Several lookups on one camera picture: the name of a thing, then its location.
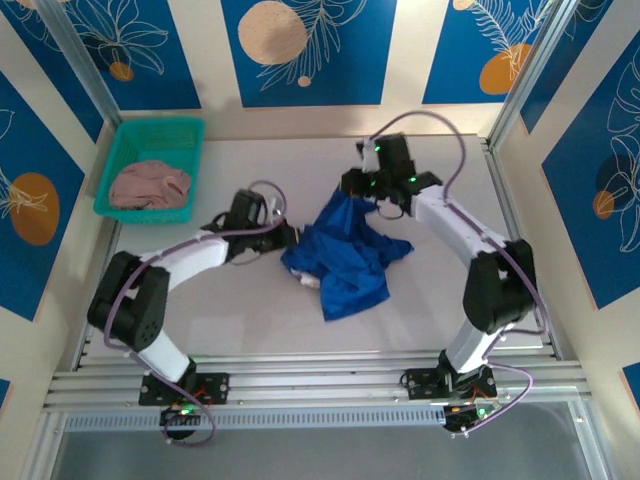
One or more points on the blue t-shirt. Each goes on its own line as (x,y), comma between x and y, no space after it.
(350,270)

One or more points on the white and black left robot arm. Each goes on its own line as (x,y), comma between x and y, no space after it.
(190,260)

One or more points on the pink crumpled cloth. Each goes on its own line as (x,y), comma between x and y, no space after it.
(150,185)

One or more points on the teal plastic basket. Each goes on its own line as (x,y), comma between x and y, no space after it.
(150,137)

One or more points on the left controller circuit board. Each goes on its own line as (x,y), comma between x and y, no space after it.
(182,412)

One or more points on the controller circuit board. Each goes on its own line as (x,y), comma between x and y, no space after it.
(182,412)
(470,415)

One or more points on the right controller circuit board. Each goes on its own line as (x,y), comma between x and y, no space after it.
(470,415)

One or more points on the blue wall panel, beige circle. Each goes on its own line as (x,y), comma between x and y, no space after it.
(325,75)

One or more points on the aluminium side rail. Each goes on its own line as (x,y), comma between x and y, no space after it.
(107,245)
(504,190)

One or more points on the blue wall panel, fern drawing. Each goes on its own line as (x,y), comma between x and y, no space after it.
(460,50)

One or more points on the blue wall panel, lily drawing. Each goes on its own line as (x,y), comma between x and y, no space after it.
(165,75)

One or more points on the aluminium corner post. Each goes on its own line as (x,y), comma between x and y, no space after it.
(535,65)
(82,60)

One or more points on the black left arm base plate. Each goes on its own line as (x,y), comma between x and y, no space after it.
(215,387)

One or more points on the aluminium frame rail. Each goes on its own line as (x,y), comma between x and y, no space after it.
(325,385)

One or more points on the blue wall panel, orange oval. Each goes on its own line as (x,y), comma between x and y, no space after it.
(30,150)

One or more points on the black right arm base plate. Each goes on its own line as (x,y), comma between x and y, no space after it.
(422,382)

